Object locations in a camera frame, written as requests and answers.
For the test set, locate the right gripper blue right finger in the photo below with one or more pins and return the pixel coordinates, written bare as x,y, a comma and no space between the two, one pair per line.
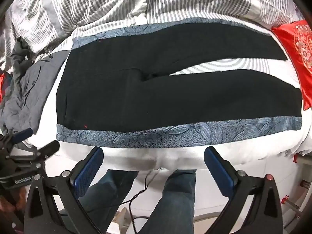
222,172

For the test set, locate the dark grey garment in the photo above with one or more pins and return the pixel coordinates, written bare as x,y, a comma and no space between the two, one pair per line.
20,51

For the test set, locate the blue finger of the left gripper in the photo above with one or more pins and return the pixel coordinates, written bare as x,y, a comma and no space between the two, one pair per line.
21,136

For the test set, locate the grey jacket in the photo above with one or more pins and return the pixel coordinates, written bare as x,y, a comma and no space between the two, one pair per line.
22,106

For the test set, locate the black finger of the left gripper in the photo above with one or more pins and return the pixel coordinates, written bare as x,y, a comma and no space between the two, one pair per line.
48,150

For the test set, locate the black blanket with blue border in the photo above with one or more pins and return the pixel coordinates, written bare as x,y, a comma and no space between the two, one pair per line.
194,82

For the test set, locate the person leg in jeans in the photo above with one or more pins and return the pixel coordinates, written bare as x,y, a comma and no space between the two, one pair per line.
174,212
103,199

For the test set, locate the grey white striped duvet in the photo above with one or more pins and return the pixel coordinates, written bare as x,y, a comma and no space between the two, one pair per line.
44,24

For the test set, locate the white striped mattress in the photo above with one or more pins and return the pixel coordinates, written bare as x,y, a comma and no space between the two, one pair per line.
136,159

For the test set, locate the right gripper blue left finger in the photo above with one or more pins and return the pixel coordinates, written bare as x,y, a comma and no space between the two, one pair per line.
84,172

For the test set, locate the red embroidered pillow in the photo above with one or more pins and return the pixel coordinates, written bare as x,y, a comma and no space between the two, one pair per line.
296,39

